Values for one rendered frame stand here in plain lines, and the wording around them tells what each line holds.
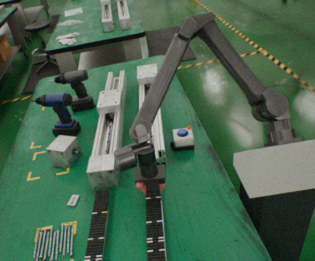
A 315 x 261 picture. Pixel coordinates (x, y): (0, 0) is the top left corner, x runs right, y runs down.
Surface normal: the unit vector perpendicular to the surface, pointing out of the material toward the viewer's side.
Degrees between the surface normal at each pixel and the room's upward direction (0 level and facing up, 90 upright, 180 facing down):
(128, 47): 90
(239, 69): 50
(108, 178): 90
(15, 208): 0
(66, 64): 90
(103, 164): 0
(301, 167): 90
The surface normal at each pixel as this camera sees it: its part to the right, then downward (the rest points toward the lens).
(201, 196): -0.15, -0.79
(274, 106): 0.11, -0.12
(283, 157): 0.07, 0.59
